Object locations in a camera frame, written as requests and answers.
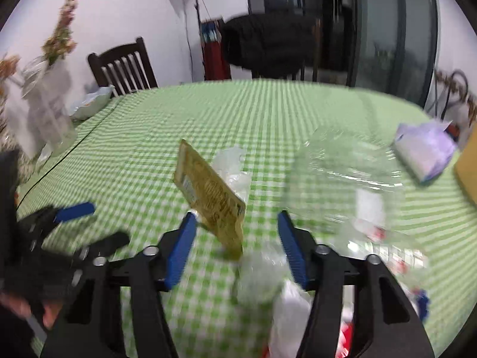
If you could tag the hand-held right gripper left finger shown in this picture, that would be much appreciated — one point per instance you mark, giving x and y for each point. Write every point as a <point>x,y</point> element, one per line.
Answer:
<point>182,246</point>

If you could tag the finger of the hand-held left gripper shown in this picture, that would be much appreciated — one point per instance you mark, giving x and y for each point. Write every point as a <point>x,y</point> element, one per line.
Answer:
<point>74,211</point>
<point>111,240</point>

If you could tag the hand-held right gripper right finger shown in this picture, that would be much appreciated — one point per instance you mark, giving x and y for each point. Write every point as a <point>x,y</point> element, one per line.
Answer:
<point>294,246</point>

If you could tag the yellow snack wrapper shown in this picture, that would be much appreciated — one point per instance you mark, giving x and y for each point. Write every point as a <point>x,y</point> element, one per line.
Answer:
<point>208,194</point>

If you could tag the person's left hand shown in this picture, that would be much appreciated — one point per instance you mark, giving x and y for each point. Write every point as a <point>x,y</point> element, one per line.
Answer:
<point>15,307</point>

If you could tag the crumpled clear plastic cup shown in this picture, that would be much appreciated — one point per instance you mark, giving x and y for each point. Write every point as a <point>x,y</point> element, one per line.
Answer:
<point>261,272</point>

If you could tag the white plastic bag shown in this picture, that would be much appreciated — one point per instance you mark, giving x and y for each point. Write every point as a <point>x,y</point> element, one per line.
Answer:
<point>290,320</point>

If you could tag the clear packaging with red label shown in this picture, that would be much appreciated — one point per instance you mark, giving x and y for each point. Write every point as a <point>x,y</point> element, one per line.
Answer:
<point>372,216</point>

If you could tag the crumpled clear plastic bag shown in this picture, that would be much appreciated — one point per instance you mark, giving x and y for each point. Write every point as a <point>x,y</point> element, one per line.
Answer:
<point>231,164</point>

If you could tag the clear glass vase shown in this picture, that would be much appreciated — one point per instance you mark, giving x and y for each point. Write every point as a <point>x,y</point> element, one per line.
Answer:
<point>48,119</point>

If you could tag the clear plastic clamshell container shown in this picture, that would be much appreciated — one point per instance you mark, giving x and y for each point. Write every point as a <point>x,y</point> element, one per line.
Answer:
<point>346,164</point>

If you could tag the green checked tablecloth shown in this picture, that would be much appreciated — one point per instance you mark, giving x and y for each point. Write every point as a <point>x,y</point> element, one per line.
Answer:
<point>149,138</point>

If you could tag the pale wavy-edged bowl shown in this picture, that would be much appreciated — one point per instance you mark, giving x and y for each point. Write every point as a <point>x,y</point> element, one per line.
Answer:
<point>91,102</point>

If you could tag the purple tissue pack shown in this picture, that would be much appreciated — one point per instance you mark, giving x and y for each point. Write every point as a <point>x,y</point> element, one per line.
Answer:
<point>425,153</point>

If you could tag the dark wooden chair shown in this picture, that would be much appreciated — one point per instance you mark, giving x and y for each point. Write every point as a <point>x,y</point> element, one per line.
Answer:
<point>115,50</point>

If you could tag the dried pink flowers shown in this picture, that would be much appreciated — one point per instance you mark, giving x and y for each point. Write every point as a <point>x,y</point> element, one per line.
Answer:
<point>61,37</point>

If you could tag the yellow thermos jug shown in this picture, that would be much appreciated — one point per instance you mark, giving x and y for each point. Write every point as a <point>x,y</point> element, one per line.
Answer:
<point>467,171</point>

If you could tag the red hanging bag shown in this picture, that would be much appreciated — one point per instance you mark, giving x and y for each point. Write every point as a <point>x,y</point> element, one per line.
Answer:
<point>214,56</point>

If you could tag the wooden chair holding jacket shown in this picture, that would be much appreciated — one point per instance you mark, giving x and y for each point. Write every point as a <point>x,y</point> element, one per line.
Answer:
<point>317,52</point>

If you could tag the black puffer jacket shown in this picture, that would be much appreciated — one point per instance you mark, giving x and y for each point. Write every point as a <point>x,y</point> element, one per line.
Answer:
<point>268,44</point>

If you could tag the dark sliding glass door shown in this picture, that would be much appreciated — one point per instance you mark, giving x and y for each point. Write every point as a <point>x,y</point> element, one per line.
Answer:
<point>380,37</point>

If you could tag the dried brown plant bunch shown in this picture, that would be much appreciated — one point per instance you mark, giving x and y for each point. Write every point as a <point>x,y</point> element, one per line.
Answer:
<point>458,89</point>

